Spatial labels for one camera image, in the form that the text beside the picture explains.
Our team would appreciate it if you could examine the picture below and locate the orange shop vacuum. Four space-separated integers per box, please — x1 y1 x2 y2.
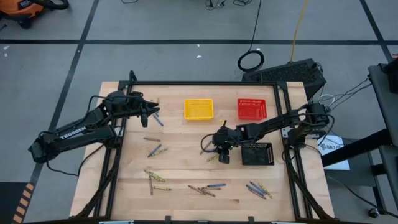
0 0 70 29

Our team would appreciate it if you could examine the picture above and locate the red plastic basket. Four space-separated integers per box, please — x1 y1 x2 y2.
237 98 268 121

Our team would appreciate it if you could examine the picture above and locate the white cable loop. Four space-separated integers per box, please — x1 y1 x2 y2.
317 93 336 106

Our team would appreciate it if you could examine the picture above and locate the white paper sign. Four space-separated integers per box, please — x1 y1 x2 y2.
317 134 351 171

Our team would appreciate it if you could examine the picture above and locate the black left arm base cable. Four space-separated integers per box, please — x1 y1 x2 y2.
45 142 105 177

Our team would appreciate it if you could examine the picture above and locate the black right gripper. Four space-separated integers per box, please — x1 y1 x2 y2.
213 120 240 164

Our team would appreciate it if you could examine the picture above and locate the black aluminium table frame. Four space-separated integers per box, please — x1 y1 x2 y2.
73 70 335 224

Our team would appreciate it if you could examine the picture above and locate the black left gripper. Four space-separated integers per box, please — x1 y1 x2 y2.
126 91 160 128

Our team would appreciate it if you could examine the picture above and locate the black metal stand beam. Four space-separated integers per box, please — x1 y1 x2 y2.
321 128 393 168

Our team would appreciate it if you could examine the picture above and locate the black computer case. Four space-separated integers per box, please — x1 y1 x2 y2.
241 58 328 101

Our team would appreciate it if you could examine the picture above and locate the black cable bundle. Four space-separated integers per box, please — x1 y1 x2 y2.
323 77 373 112

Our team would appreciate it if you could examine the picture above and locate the yellow hanging cable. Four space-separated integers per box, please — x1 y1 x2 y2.
289 0 310 63

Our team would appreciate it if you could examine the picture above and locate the black desk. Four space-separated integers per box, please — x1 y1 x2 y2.
368 54 398 200

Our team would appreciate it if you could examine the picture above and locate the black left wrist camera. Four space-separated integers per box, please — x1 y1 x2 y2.
129 96 144 110

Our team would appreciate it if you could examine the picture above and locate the black right gripper cable loop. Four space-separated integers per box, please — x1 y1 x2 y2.
200 133 218 154

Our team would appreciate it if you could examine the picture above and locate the black plastic basket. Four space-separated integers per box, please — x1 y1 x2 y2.
241 142 275 166

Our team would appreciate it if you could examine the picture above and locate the black floor cable tangle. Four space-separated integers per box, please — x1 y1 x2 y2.
205 0 252 7

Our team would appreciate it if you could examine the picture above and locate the yellow plastic basket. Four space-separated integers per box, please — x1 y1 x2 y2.
183 98 215 121

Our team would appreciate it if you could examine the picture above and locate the black hanging cable with coil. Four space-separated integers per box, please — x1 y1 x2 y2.
237 0 265 73

